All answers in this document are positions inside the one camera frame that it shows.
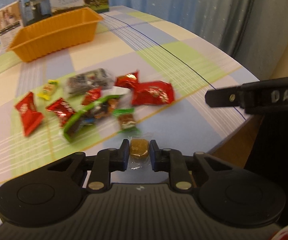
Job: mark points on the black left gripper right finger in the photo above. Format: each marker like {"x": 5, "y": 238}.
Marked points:
{"x": 173, "y": 162}

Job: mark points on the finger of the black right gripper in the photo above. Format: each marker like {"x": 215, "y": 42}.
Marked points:
{"x": 225, "y": 97}

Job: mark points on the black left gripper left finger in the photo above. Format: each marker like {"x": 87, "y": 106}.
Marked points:
{"x": 107, "y": 161}

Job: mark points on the clear brown candy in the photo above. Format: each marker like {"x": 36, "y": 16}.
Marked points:
{"x": 139, "y": 156}

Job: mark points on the green brown candy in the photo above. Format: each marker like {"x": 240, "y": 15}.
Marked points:
{"x": 126, "y": 120}

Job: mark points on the long green snack bag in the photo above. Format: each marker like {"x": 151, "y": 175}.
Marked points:
{"x": 90, "y": 114}

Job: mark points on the small shiny red candy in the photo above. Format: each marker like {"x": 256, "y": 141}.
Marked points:
{"x": 91, "y": 96}

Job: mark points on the red candy white text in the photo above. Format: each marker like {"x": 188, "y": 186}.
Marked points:
{"x": 62, "y": 109}

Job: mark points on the large red snack packet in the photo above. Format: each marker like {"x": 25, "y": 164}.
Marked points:
{"x": 153, "y": 93}

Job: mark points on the red triangular snack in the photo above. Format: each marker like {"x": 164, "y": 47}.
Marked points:
{"x": 30, "y": 117}

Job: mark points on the blue star curtain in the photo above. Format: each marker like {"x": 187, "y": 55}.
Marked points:
{"x": 253, "y": 32}

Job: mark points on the small red candy top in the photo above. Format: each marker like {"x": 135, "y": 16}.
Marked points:
{"x": 129, "y": 80}

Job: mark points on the grey clear snack packet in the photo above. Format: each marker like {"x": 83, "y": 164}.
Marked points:
{"x": 81, "y": 83}

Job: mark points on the yellow wrapped candy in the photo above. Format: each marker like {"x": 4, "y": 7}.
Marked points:
{"x": 48, "y": 90}

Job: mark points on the plaid tablecloth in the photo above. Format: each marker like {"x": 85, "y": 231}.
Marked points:
{"x": 127, "y": 44}

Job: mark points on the orange plastic tray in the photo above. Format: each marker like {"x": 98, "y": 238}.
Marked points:
{"x": 55, "y": 33}

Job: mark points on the glass jar with black lid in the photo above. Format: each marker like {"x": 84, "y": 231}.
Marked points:
{"x": 37, "y": 15}

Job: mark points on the white product box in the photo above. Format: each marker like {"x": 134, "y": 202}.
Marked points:
{"x": 11, "y": 21}

